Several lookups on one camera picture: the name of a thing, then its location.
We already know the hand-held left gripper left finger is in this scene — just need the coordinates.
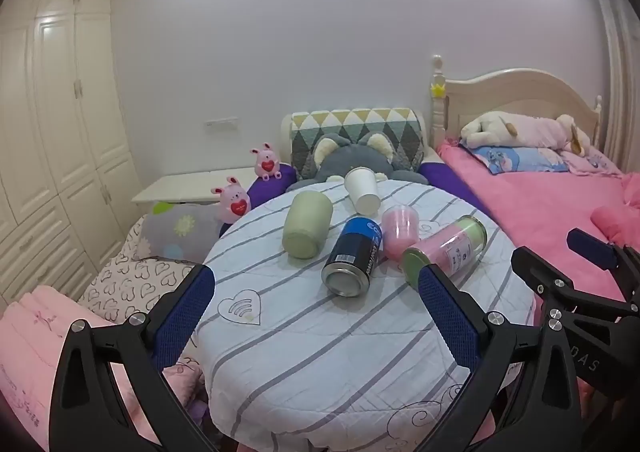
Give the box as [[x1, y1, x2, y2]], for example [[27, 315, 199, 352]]
[[47, 263, 221, 452]]

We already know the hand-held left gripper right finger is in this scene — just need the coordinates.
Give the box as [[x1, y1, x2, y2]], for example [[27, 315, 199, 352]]
[[417, 262, 583, 452]]

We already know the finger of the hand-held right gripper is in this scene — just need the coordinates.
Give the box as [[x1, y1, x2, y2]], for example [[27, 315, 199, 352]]
[[567, 227, 640, 303], [511, 245, 640, 321]]

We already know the pink plastic cup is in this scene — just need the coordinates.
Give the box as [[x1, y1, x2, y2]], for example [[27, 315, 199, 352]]
[[381, 205, 420, 263]]

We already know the green cup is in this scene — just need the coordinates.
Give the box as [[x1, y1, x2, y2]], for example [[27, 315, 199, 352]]
[[281, 191, 334, 260]]

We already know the white paper cup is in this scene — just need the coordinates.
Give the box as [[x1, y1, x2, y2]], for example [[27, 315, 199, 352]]
[[344, 167, 382, 215]]

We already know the heart print quilt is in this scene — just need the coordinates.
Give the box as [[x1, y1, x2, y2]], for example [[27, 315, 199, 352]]
[[81, 221, 207, 329]]

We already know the pink bed blanket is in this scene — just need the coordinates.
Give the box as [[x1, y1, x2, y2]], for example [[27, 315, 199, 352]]
[[436, 139, 640, 303]]

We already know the pink bottle with green lid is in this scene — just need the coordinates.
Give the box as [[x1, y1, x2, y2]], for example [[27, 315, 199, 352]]
[[402, 214, 488, 285]]

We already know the pink pillow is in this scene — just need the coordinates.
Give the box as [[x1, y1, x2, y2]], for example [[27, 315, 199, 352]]
[[564, 147, 624, 177]]

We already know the grey flower print pillow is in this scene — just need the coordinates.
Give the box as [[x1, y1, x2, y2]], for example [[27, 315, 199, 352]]
[[139, 202, 224, 263]]

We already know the blue cartoon pillow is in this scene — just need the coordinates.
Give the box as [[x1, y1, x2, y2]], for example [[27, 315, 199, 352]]
[[459, 144, 571, 177]]

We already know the blue drink can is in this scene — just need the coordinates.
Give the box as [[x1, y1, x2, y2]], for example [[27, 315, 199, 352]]
[[321, 217, 384, 297]]

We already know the striped white tablecloth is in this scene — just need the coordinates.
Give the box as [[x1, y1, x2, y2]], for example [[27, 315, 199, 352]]
[[194, 179, 538, 452]]

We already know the pink bunny plush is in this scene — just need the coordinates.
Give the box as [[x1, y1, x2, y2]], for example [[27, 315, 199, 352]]
[[249, 142, 282, 182], [210, 176, 251, 224]]

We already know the white bedside table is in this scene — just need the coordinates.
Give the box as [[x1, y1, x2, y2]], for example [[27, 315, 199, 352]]
[[131, 169, 259, 205]]

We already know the white and pink dog plush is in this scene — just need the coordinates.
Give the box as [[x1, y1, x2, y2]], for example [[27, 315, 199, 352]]
[[459, 111, 589, 156]]

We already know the folded pink quilt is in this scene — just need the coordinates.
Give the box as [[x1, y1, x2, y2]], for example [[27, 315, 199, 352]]
[[0, 284, 203, 450]]

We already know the cream wooden bed headboard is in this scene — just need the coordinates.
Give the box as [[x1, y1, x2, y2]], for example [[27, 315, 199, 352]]
[[429, 53, 604, 151]]

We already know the white curtain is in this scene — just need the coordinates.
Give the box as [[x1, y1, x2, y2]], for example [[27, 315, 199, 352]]
[[592, 0, 640, 175]]

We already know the grey elephant plush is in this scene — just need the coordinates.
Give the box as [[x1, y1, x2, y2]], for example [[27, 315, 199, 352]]
[[287, 132, 429, 191]]

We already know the triangle patterned headboard cushion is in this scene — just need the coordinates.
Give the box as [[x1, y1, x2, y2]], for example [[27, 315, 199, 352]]
[[281, 106, 427, 179]]

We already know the white wardrobe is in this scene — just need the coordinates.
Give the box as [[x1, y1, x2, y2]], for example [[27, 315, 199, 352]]
[[0, 0, 142, 305]]

